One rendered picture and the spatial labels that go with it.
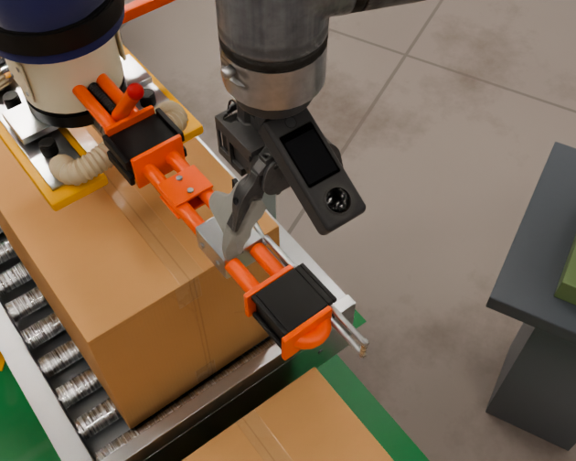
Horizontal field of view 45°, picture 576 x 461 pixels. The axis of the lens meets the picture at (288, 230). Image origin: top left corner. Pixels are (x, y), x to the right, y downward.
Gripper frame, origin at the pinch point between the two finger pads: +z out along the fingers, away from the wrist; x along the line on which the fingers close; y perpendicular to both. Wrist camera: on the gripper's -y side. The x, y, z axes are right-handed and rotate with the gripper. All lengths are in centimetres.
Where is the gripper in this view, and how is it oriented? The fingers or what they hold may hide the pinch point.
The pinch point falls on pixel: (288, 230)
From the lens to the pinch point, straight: 76.6
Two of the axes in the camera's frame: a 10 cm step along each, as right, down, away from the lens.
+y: -6.0, -6.4, 4.7
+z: 0.0, 5.9, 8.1
